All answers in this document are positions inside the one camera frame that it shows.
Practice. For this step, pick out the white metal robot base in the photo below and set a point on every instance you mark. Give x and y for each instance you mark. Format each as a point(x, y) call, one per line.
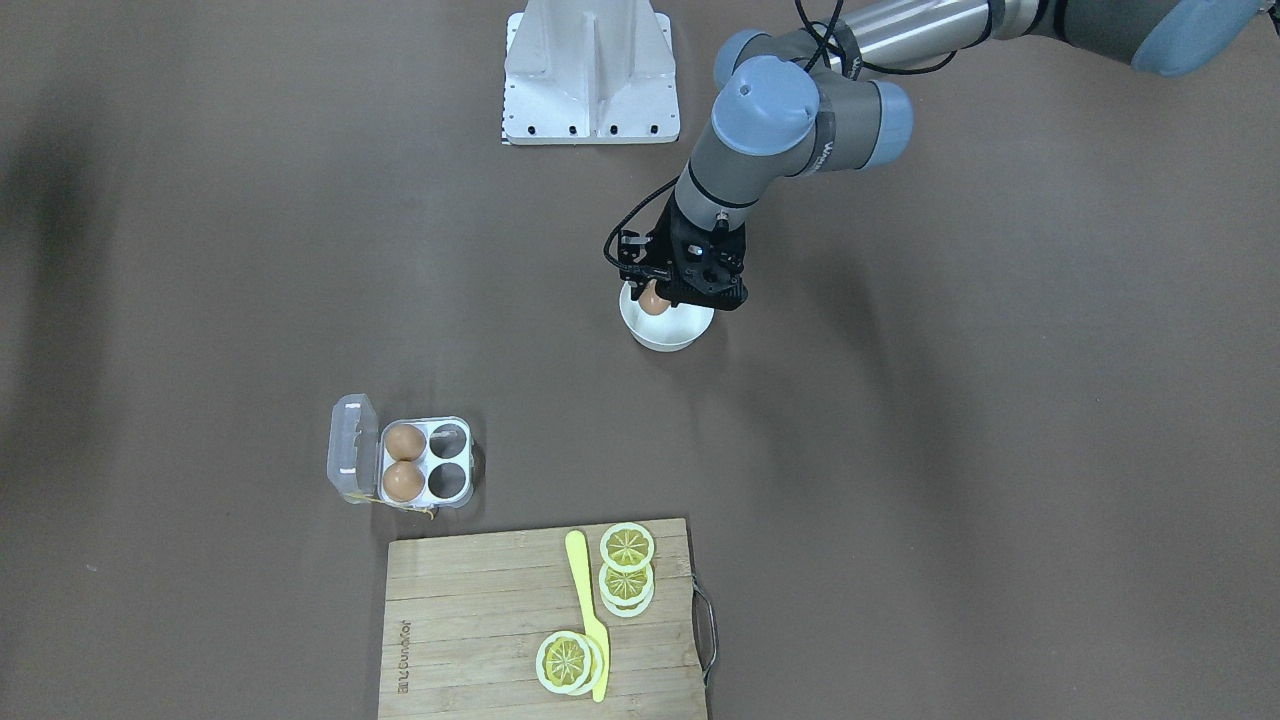
point(589, 73)

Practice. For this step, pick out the hidden lemon slice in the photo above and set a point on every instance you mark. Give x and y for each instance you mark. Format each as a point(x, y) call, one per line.
point(598, 665)

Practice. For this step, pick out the front lemon slice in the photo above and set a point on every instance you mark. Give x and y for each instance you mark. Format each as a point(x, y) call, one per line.
point(562, 663)

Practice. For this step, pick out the yellow plastic knife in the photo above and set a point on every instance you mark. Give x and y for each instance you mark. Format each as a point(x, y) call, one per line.
point(577, 551)

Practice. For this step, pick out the white round bowl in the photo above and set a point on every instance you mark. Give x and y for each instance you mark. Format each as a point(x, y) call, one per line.
point(669, 332)

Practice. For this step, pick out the clear plastic egg box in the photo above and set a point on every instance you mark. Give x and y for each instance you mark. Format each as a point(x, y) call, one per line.
point(417, 465)

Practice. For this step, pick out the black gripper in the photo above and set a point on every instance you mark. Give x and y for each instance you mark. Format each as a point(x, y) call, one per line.
point(637, 262)

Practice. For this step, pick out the top lemon slice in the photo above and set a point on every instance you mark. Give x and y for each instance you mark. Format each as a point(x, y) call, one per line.
point(627, 546)

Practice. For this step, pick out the brown egg upper slot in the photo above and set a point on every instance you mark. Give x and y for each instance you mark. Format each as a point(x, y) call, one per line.
point(405, 442)

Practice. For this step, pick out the brown egg from bowl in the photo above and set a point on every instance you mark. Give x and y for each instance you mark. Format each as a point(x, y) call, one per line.
point(651, 303)

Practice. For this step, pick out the lower lemon slice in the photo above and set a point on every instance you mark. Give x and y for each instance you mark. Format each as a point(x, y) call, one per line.
point(629, 611)

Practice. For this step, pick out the brown egg lower slot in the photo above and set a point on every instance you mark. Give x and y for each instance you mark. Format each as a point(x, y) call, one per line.
point(402, 482)

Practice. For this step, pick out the bamboo cutting board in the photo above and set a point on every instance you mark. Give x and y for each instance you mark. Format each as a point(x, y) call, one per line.
point(464, 618)

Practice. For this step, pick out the brown egg slot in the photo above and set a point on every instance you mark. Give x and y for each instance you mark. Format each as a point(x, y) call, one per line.
point(405, 442)
point(402, 482)

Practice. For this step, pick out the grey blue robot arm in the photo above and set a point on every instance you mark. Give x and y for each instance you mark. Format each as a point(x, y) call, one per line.
point(827, 97)

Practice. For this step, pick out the middle lemon slice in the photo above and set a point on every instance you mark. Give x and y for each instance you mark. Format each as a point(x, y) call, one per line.
point(626, 588)

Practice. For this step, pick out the metal board handle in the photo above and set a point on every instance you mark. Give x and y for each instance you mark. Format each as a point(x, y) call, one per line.
point(706, 631)

